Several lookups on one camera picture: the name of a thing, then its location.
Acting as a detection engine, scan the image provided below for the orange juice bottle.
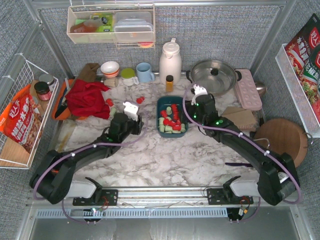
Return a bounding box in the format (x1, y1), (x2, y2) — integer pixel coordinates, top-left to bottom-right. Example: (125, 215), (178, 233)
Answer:
(165, 75), (174, 92)

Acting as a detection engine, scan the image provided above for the teal storage basket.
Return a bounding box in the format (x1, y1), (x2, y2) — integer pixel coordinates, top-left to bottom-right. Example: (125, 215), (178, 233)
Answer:
(156, 96), (189, 138)

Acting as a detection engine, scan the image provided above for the black knife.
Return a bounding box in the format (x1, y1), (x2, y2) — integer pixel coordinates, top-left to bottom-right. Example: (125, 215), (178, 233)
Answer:
(54, 104), (67, 119)

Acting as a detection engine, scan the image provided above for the white wire basket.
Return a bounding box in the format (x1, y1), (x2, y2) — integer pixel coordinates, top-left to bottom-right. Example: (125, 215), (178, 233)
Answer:
(0, 53), (59, 170)

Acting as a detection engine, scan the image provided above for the brown cardboard sheet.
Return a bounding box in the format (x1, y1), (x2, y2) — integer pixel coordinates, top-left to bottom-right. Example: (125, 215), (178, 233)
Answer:
(222, 106), (259, 132)

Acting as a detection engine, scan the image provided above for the red snack bag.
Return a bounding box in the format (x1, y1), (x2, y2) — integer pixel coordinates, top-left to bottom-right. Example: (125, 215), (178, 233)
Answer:
(0, 84), (42, 153)

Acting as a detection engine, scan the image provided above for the clear wall shelf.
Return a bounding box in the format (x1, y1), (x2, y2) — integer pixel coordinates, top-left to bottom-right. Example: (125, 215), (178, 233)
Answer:
(66, 3), (156, 48)

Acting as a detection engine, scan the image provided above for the round wooden board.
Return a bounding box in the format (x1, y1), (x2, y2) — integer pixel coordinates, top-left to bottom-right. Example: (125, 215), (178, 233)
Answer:
(253, 118), (308, 167)

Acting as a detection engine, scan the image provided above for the pink egg tray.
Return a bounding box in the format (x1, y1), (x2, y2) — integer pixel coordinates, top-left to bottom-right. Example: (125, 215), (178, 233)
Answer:
(234, 68), (262, 111)

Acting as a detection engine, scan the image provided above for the clear plastic food box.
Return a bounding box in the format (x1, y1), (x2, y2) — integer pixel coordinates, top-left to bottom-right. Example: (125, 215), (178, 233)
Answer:
(113, 11), (154, 43)

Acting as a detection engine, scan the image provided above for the metal lid jar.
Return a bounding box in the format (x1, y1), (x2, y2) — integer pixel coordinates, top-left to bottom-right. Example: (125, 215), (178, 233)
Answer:
(38, 73), (55, 92)

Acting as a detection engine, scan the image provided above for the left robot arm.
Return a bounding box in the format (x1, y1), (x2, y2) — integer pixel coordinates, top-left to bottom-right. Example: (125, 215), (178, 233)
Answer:
(29, 101), (148, 205)

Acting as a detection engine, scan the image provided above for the red cloth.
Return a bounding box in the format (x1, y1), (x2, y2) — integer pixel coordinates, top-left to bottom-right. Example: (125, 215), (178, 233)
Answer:
(65, 79), (110, 120)

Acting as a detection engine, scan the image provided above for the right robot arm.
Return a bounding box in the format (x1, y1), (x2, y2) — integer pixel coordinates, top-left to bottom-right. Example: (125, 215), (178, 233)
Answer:
(182, 83), (303, 206)

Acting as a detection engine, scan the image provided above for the white mesh rack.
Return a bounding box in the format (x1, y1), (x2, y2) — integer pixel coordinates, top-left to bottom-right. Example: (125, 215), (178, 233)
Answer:
(275, 43), (320, 138)

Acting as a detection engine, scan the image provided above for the dark lid jar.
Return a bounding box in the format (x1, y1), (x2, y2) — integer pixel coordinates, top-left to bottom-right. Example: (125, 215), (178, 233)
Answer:
(34, 81), (52, 102)

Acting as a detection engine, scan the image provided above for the white orange bowl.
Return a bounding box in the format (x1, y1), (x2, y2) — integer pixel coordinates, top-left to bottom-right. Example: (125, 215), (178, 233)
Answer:
(100, 61), (120, 78)

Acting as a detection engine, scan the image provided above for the green lidded cup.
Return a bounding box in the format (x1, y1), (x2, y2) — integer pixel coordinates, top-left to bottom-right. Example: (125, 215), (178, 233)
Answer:
(120, 68), (139, 87)

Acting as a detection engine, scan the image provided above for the orange tray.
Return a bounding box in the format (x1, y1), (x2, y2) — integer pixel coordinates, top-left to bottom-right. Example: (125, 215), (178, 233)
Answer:
(51, 79), (87, 121)

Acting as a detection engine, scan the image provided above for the olive brown cloth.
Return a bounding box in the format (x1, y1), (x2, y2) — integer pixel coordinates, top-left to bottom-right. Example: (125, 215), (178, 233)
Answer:
(77, 63), (100, 83)

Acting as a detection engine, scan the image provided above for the white thermos jug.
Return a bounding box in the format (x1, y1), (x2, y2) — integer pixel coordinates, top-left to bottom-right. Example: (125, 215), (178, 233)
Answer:
(159, 38), (182, 84)

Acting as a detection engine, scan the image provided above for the steel pot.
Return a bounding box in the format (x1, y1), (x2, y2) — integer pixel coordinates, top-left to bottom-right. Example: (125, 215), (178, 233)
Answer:
(186, 59), (242, 97)

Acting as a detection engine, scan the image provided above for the red seasoning packet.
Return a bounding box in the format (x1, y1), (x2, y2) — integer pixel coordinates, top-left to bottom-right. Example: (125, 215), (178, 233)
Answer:
(284, 13), (320, 120)

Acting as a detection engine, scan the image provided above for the green drink bottle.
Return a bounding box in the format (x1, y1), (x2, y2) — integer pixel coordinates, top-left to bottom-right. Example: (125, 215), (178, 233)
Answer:
(90, 13), (114, 33)

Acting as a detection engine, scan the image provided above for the blue mug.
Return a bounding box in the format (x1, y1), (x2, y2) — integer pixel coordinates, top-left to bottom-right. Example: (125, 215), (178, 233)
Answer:
(136, 62), (155, 83)

